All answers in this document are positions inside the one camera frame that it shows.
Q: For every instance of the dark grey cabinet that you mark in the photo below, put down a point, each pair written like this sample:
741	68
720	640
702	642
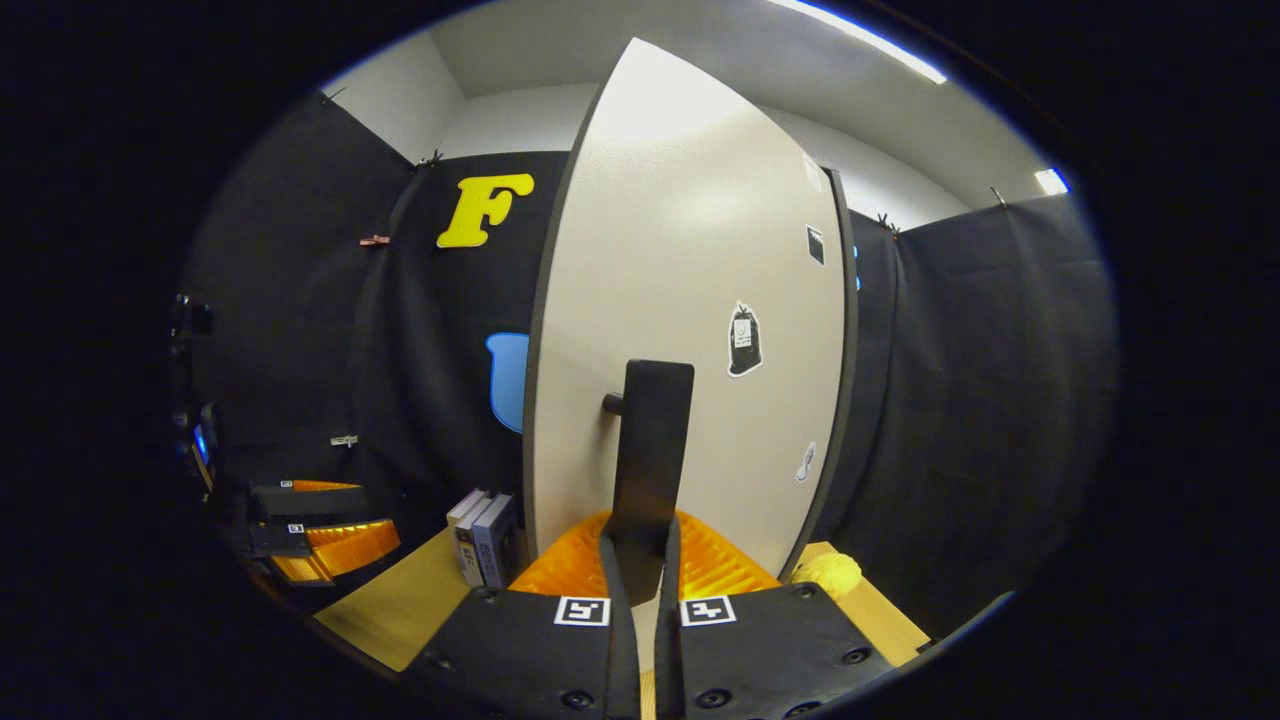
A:
850	300

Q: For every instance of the long ceiling light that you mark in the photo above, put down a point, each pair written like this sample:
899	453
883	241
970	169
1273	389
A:
870	40

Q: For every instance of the beige cabinet door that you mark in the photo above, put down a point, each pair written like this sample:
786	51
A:
680	220

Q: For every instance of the yellow fluffy toy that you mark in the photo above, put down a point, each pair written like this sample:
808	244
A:
828	575

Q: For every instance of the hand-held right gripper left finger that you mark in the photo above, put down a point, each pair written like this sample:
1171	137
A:
620	650

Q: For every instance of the black backdrop cloth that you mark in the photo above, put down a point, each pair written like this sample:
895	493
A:
300	330

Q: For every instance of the dark grey book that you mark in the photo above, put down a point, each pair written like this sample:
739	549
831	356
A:
473	545

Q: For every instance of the blue grey book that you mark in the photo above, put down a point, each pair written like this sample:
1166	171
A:
497	540

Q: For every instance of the small ceiling light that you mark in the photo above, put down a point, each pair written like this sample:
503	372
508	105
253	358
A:
1051	181

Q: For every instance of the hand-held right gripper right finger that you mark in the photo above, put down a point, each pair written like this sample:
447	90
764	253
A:
672	650

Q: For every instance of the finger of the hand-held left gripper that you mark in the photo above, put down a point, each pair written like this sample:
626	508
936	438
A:
310	502
278	540

